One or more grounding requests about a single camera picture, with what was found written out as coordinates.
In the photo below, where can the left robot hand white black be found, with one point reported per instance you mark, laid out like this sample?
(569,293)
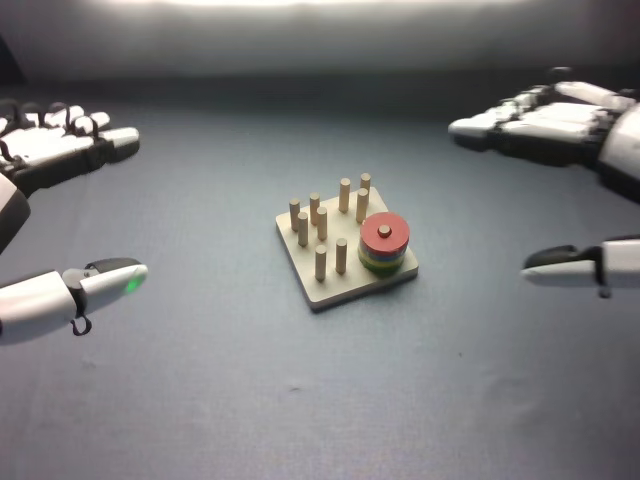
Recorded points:
(50,150)

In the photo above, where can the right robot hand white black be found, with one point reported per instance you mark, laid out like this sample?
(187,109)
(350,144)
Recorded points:
(560,125)

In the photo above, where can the rainbow striped plastic cup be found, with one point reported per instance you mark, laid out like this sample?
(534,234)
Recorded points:
(372,242)

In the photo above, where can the wooden peg board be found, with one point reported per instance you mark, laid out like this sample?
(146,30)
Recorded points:
(340,290)

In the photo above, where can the white backdrop sheet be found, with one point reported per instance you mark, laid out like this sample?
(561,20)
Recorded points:
(320,40)

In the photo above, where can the grey table cloth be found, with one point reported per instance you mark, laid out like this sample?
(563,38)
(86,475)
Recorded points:
(250,390)

